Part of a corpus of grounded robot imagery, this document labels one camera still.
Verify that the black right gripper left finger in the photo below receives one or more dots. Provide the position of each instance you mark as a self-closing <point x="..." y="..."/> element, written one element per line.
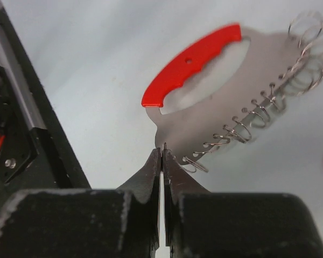
<point x="120" y="222"/>

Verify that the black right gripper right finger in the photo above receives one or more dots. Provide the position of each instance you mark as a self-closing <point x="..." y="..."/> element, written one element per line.
<point x="200" y="223"/>

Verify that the red handled metal key organiser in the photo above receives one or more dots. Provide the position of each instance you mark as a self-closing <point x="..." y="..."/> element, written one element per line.
<point x="277" y="65"/>

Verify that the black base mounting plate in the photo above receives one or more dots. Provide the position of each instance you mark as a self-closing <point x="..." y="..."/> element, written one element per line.
<point x="34" y="150"/>

